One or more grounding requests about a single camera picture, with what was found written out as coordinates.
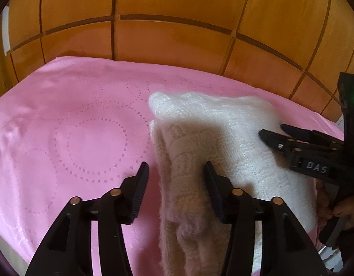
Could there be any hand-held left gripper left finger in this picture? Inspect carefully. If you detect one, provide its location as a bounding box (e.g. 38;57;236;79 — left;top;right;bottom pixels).
26;162;150;276

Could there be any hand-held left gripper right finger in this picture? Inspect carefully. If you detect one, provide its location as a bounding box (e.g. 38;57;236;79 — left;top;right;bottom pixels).
204;161;328;276

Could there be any person's right hand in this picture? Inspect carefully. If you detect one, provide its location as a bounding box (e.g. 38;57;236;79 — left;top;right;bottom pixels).
316;180;354;231

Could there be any pink dotted bedsheet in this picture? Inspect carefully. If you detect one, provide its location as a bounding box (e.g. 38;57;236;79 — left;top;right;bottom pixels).
0;56;345;276

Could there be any white knitted sweater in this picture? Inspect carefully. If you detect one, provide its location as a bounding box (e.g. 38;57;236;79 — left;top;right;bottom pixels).
148;91;319;276

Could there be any wooden panelled headboard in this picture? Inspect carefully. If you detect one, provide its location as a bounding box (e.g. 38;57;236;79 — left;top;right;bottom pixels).
0;0;354;124

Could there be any white mattress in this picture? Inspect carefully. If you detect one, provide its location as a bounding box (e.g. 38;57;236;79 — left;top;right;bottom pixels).
0;221;34;268

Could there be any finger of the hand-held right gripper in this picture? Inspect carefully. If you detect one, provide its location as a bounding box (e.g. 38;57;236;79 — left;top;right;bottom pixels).
281;124;345;148
259;129;343;162

